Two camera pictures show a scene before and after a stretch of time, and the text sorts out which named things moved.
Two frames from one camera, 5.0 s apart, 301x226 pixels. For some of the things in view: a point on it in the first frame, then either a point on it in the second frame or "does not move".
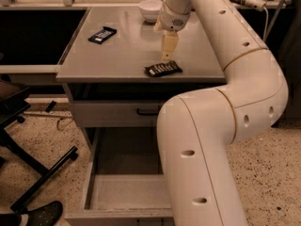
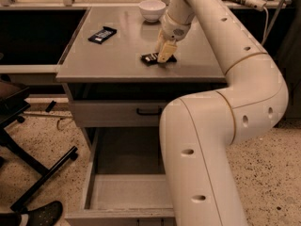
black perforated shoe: x=45 y=216 does not move
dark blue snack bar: x=102 y=35 does not move
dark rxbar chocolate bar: x=162 y=69 → x=150 y=59
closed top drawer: x=117 y=114 does not move
